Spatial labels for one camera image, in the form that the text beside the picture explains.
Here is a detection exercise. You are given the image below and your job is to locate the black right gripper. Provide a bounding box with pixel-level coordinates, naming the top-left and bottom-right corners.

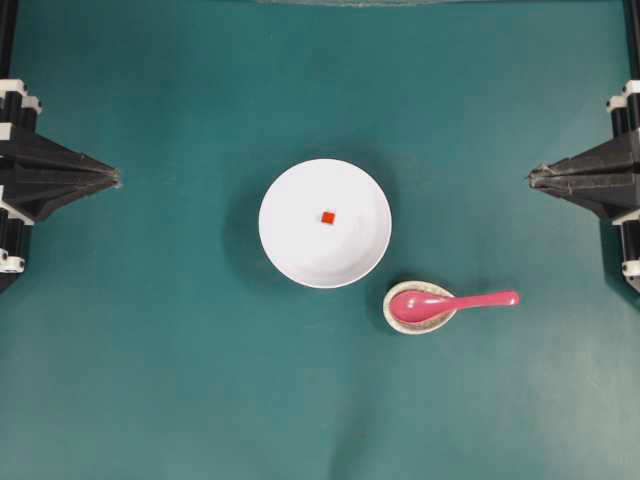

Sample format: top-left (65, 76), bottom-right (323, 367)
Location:
top-left (527, 78), bottom-right (640, 294)

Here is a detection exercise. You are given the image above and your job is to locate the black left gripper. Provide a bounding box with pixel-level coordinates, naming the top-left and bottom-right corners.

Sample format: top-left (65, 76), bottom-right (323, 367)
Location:
top-left (0, 78), bottom-right (122, 296)

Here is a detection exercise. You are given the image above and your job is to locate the pink plastic spoon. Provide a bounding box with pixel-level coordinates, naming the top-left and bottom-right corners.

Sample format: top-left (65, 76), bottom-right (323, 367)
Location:
top-left (390, 290), bottom-right (520, 323)

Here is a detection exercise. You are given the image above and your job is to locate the small red block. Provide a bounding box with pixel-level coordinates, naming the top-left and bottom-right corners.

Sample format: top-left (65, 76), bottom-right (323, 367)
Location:
top-left (321, 211), bottom-right (336, 225)

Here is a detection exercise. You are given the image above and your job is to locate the speckled ceramic spoon rest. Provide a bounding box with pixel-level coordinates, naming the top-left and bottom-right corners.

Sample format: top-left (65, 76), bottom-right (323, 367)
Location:
top-left (382, 281), bottom-right (456, 335)

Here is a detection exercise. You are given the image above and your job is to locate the white round bowl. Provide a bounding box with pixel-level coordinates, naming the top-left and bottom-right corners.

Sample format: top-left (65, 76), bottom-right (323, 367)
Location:
top-left (258, 159), bottom-right (393, 289)

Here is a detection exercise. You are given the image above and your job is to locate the black right frame post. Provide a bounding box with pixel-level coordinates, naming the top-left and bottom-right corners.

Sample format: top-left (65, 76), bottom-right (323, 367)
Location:
top-left (623, 0), bottom-right (640, 80)

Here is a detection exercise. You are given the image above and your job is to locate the black frame post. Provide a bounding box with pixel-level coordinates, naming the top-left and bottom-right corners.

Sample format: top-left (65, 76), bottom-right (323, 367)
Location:
top-left (623, 0), bottom-right (640, 80)
top-left (0, 0), bottom-right (19, 79)

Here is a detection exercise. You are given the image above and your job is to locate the black left frame post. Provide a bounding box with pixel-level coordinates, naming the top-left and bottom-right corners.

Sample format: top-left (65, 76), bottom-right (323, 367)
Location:
top-left (0, 0), bottom-right (19, 79)

